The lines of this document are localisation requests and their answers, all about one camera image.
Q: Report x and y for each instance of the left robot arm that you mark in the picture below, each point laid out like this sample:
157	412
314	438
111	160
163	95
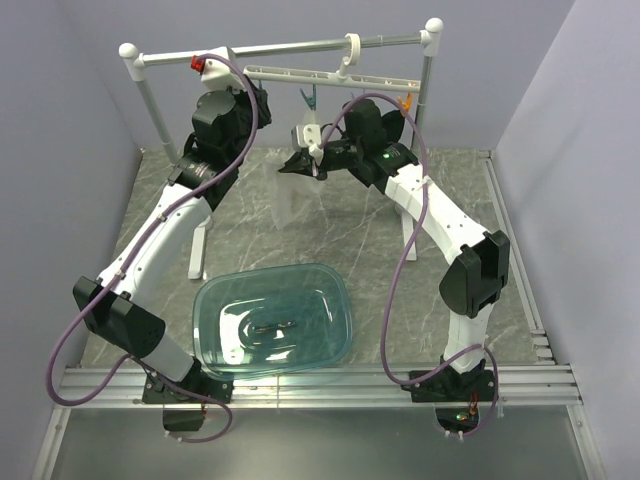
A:
222	125

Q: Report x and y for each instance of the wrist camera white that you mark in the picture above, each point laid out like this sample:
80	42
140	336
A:
308	137
214	75

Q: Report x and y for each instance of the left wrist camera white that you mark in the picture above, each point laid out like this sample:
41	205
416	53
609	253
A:
214	75

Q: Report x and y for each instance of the white underwear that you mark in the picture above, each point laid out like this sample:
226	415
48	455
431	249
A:
290	193

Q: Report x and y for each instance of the aluminium rail frame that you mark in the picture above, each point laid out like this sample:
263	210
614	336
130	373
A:
347	421

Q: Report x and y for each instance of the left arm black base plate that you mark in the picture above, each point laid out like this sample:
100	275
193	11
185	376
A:
185	404

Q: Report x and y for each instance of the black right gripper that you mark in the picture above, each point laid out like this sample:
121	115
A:
300	164

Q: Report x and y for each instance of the purple plastic clip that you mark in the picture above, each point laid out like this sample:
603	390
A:
358	94

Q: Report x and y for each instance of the teal transparent plastic basin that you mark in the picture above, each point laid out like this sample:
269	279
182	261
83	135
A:
272	321

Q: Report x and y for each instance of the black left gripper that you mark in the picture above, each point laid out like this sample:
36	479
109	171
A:
264	117

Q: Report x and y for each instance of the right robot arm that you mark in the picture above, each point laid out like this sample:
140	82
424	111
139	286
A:
388	151

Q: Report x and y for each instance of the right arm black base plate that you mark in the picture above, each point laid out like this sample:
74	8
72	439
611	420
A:
457	397

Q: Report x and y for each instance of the silver white clothes rack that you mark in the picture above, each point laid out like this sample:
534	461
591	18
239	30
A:
226	122

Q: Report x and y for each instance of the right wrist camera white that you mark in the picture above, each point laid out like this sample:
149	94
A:
308	137

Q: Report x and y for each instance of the white plastic clip hanger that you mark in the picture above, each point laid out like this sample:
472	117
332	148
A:
342	77

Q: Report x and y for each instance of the orange plastic clip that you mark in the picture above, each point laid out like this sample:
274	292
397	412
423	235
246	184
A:
406	101

